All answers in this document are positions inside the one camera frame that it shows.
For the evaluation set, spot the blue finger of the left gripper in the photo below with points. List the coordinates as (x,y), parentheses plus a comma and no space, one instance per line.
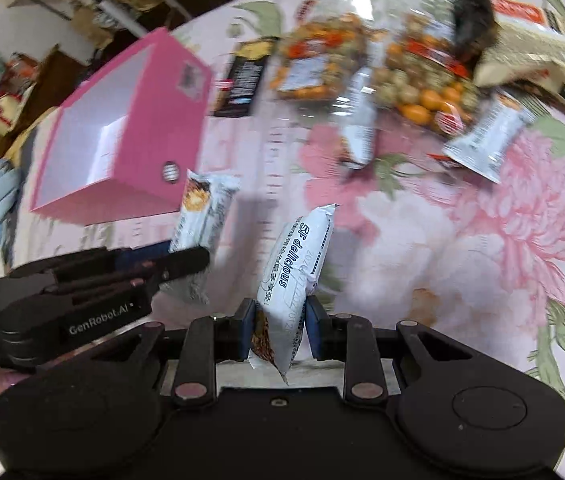
(177,265)

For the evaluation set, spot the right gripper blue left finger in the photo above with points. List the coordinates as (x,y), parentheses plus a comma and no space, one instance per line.
(210,340)

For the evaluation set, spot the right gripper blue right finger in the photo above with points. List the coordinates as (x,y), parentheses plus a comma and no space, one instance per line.
(351,340)

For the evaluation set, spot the white snack bar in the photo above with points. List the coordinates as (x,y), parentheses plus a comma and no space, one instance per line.
(205,205)
(291,274)
(357,118)
(482,149)

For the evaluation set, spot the black biscuit bar wrapper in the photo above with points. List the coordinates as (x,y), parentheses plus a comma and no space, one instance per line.
(237,90)

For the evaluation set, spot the clear bag mixed nuts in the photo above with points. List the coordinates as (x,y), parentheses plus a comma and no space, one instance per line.
(319,58)
(420,77)

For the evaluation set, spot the small black snack packet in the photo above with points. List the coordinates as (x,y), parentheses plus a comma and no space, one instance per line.
(475,28)

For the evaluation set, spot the beige sunflower seed bag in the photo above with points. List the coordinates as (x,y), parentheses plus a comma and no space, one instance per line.
(529,49)

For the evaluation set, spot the pink cardboard box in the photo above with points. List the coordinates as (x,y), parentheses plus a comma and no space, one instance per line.
(123,142)

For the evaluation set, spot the floral pink bedsheet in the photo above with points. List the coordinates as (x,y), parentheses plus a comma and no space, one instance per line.
(486,267)

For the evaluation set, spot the dark wooden nightstand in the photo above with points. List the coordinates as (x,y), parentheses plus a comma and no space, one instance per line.
(55,79)

